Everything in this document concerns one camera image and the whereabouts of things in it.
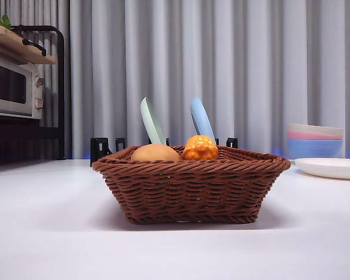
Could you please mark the green leaves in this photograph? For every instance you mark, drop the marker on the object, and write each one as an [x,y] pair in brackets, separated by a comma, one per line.
[5,21]

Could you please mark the black dish rack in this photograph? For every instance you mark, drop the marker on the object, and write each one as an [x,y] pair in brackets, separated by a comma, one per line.
[100,148]

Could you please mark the orange-yellow corn cob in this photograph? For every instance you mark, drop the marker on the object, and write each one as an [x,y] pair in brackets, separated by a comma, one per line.
[199,147]

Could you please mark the brown wicker basket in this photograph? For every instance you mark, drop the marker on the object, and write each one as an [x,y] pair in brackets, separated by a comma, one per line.
[192,189]

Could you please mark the blue bowl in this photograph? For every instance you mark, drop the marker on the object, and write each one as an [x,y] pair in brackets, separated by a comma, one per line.
[315,148]

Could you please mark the pink bowl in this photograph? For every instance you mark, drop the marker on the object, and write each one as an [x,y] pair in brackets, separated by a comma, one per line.
[306,135]

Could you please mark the pale green plate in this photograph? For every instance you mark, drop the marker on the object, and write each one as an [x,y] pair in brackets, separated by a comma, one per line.
[151,122]

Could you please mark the black metal shelf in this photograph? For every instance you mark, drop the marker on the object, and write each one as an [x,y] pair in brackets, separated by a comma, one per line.
[62,87]

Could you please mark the white flat plate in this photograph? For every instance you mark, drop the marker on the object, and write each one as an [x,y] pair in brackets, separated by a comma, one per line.
[332,167]

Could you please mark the cream bowl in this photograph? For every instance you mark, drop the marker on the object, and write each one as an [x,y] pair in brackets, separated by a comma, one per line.
[315,128]

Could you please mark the brown potato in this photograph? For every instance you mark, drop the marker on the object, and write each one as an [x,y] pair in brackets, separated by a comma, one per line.
[154,153]

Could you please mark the grey curtain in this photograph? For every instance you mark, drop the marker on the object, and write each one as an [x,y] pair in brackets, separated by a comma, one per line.
[163,58]

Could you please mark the silver toaster oven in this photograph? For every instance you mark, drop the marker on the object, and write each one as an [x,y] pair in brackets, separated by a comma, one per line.
[8,87]

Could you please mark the pale blue plate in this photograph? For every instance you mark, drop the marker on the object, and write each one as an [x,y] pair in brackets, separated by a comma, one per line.
[201,116]

